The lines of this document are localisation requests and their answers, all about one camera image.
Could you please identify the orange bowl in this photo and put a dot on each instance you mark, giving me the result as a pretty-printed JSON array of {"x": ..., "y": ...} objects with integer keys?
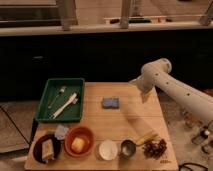
[{"x": 80, "y": 132}]

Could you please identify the blue sponge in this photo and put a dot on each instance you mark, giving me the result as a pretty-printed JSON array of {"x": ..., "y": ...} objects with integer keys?
[{"x": 110, "y": 103}]

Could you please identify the dark brown plate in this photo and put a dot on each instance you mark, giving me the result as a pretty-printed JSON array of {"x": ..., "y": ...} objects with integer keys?
[{"x": 37, "y": 150}]

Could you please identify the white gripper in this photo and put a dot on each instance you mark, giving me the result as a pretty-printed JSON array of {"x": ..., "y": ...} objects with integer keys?
[{"x": 144, "y": 86}]

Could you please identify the spice bottle rack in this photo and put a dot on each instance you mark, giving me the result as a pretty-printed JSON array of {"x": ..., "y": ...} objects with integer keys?
[{"x": 202, "y": 135}]

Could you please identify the metal spoon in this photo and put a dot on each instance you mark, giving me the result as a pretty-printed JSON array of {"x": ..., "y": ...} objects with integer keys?
[{"x": 60, "y": 92}]

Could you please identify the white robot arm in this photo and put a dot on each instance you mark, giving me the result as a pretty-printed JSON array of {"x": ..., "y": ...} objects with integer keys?
[{"x": 157, "y": 74}]

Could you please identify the tan wooden block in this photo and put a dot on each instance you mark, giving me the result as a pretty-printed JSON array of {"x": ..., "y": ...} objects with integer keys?
[{"x": 47, "y": 151}]

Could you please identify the red grape bunch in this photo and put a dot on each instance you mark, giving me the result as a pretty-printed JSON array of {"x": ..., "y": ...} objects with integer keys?
[{"x": 155, "y": 149}]

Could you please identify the crumpled clear plastic wrap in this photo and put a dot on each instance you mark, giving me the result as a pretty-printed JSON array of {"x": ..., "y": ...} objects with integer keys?
[{"x": 60, "y": 132}]

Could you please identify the metal cup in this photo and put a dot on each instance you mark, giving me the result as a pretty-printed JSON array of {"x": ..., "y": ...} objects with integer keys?
[{"x": 128, "y": 149}]

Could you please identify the yellow banana toy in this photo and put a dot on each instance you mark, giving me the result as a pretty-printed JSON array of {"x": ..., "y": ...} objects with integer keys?
[{"x": 146, "y": 138}]

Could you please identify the yellow sponge block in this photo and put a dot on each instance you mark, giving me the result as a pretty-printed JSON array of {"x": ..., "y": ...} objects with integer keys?
[{"x": 78, "y": 145}]

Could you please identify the white cup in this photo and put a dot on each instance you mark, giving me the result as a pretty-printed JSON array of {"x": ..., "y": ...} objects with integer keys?
[{"x": 108, "y": 150}]

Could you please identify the green plastic tray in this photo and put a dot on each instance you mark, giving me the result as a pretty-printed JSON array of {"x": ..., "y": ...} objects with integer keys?
[{"x": 73, "y": 112}]

